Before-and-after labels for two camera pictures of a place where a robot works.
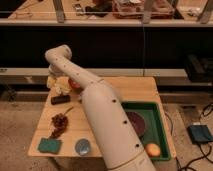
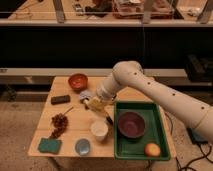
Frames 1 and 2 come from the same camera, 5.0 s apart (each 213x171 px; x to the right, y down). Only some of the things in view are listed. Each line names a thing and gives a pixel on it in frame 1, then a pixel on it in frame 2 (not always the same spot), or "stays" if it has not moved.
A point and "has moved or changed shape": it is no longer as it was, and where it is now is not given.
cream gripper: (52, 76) → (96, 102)
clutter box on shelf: (134, 9) stays
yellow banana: (64, 83) has moved or changed shape
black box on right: (199, 69) stays
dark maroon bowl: (138, 122) stays
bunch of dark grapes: (60, 122) stays
